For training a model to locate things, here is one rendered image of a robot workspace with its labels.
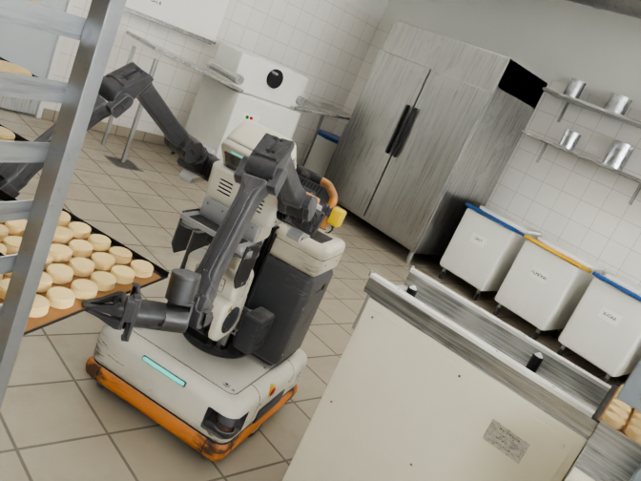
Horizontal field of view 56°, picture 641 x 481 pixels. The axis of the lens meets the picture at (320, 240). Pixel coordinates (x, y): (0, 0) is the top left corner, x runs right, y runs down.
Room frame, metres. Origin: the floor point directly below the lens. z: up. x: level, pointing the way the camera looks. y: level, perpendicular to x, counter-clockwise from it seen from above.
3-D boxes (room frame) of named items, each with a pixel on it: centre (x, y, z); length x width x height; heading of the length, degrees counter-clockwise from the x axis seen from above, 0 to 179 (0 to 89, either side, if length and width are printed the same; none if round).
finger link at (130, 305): (1.06, 0.33, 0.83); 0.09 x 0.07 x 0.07; 118
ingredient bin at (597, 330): (4.87, -2.48, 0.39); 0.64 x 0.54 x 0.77; 139
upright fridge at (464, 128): (6.31, -0.56, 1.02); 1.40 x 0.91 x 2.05; 50
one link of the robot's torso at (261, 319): (2.00, 0.21, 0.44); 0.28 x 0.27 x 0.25; 73
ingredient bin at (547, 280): (5.29, -1.99, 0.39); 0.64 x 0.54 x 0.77; 141
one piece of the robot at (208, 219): (1.89, 0.30, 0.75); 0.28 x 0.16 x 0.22; 73
